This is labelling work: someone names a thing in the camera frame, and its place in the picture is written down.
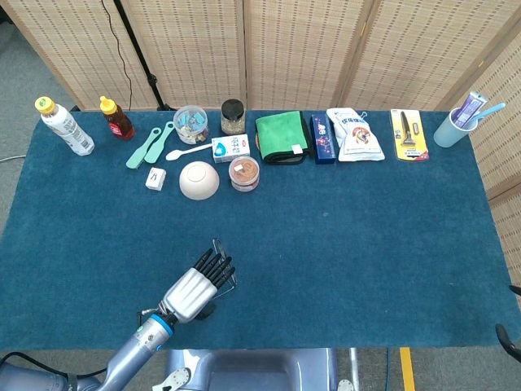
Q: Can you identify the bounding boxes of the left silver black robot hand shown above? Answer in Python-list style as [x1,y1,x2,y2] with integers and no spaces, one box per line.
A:
[160,248,237,325]

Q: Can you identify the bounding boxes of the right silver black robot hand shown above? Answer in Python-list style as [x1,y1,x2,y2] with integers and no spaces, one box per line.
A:
[495,284,521,363]

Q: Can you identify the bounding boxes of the thin-framed eyeglasses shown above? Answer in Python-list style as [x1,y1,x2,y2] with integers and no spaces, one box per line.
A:
[211,239,239,295]

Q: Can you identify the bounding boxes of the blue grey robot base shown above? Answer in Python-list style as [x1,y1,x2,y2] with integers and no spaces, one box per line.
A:
[152,348,355,391]

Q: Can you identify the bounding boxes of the yellow floor tape strip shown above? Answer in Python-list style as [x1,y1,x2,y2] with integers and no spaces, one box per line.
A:
[399,347,416,391]

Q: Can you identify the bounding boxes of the beige upturned bowl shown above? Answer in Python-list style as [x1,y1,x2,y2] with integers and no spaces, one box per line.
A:
[178,160,221,201]

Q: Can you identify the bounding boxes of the small white box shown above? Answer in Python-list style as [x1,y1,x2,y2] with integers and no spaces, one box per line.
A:
[145,166,167,191]

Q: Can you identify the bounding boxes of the clear jar of rubber bands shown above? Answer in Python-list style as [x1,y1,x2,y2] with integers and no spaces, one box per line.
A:
[228,156,261,193]

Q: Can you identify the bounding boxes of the white plastic spoon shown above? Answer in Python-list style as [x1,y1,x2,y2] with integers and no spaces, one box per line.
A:
[165,145,213,162]

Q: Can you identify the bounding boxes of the blue carpet table cover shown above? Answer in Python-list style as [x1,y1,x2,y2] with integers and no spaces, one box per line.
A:
[0,108,521,352]

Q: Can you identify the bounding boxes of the white blue milk carton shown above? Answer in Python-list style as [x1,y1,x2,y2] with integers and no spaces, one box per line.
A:
[211,134,252,165]

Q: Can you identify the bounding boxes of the silver metal table leg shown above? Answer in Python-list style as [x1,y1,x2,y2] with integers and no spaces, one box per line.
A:
[348,347,361,391]

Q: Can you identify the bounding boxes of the clear jar of binder clips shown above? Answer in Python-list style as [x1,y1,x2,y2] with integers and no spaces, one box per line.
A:
[173,105,210,146]

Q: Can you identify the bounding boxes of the glass jar black lid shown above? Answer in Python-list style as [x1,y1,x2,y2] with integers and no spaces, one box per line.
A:
[221,99,247,136]

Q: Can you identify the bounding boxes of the honey bottle yellow cap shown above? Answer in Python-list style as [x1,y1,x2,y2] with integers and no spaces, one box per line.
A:
[99,95,136,141]

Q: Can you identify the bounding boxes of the folded green towel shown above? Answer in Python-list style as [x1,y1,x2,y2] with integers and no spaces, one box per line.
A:
[255,110,313,166]

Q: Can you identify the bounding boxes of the white bottle yellow cap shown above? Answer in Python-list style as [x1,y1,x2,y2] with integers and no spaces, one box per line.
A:
[34,96,95,157]

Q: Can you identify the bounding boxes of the dark blue box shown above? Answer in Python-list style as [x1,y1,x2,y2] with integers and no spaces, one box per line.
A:
[310,113,338,165]

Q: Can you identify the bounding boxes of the light blue cup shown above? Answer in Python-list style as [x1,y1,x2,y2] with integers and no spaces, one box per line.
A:
[433,107,481,148]

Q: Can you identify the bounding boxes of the white printed pouch bag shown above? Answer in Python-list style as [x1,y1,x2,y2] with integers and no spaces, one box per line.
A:
[326,107,386,163]

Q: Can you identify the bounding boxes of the black stand pole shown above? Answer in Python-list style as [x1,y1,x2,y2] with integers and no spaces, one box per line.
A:
[112,0,174,112]

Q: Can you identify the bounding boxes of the yellow razor blister pack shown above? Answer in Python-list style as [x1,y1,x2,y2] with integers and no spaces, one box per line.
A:
[390,108,431,163]

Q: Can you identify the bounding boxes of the light blue toothbrush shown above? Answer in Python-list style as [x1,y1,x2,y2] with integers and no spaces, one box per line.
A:
[471,102,507,123]

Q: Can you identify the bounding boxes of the purple toothpaste tube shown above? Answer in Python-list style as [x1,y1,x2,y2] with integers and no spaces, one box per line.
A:
[454,91,488,126]

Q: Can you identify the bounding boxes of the green long-handled brush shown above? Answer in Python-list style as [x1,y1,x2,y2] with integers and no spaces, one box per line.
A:
[125,127,163,170]
[144,121,177,165]

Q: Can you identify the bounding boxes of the black hanging cable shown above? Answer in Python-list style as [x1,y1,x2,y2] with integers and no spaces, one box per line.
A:
[100,0,134,111]

